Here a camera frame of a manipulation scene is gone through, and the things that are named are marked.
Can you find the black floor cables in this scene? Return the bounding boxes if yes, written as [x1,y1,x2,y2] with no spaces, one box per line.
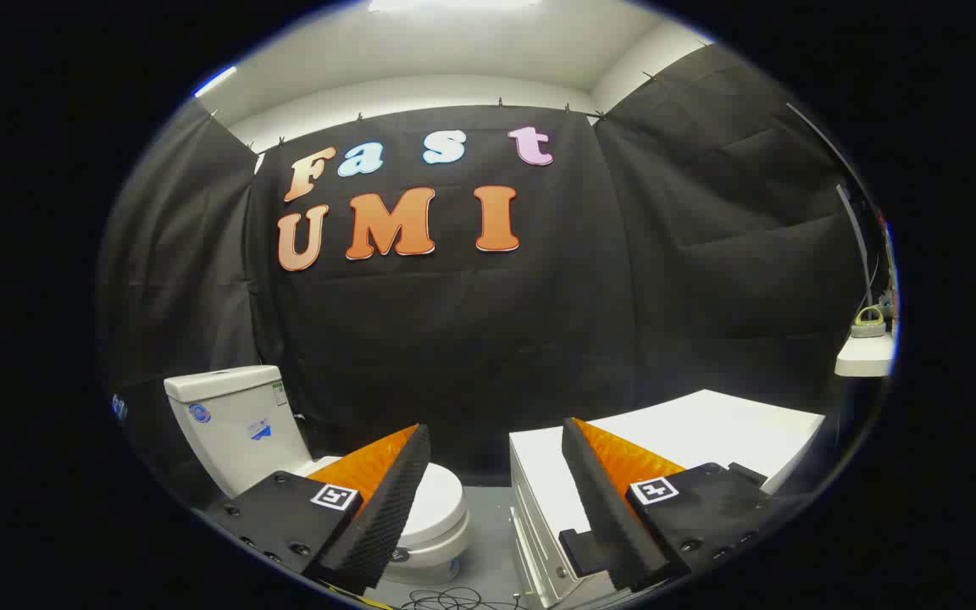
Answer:
[399,587,531,610]

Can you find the white drawer cabinet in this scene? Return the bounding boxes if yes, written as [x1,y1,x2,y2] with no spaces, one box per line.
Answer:
[509,390,826,609]

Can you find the white toilet lid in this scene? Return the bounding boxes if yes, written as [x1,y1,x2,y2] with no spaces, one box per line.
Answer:
[297,456,465,550]

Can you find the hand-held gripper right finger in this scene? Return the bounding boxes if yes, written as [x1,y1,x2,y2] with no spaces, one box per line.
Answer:
[557,417,781,594]

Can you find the white toilet with tank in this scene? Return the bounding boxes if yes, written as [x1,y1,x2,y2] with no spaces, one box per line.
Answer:
[164,366,472,585]

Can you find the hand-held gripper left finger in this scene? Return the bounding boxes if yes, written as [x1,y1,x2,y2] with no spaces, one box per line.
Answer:
[200,424,432,596]

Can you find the white shelf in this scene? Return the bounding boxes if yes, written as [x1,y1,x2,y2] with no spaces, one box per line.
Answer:
[834,332,896,378]

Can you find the black backdrop cloth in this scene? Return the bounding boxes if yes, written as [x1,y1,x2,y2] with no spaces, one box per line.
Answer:
[98,42,879,509]

